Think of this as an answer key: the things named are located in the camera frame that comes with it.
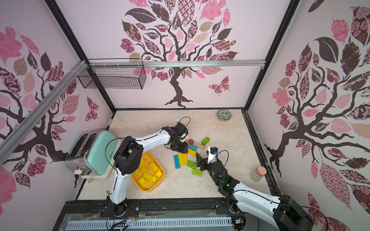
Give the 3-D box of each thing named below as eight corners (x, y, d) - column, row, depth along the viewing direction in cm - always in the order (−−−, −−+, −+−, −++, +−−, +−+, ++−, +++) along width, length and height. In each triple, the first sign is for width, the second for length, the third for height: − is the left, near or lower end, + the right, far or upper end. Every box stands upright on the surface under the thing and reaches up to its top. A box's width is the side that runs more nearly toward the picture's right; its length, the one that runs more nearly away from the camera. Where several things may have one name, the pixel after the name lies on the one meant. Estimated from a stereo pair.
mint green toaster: (77, 184, 83) (54, 173, 69) (87, 149, 98) (70, 134, 84) (115, 176, 86) (101, 164, 72) (119, 143, 101) (108, 128, 87)
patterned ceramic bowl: (222, 122, 113) (223, 119, 110) (215, 115, 119) (216, 111, 115) (231, 118, 116) (232, 115, 113) (224, 111, 122) (225, 107, 118)
